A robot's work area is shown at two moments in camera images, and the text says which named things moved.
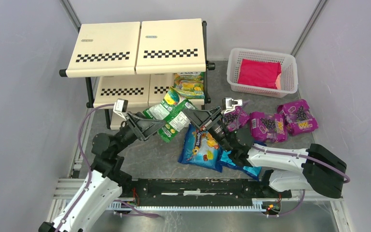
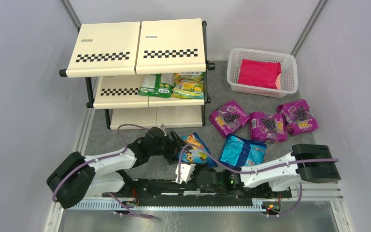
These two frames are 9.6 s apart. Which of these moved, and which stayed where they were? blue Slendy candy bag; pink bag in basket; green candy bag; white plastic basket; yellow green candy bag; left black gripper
Moved: green candy bag; blue Slendy candy bag; left black gripper
Stayed: yellow green candy bag; pink bag in basket; white plastic basket
